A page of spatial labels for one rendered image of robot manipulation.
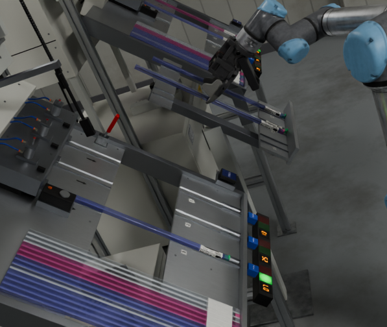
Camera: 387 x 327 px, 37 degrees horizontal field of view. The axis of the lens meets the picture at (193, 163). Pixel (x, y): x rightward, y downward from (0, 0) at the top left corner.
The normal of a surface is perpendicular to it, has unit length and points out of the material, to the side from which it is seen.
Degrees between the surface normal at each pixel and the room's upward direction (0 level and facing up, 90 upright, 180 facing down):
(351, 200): 0
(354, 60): 82
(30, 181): 90
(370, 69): 83
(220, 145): 90
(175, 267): 44
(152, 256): 0
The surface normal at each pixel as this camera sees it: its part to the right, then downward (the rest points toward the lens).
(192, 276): 0.40, -0.76
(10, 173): -0.08, 0.52
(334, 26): -0.86, 0.43
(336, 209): -0.35, -0.82
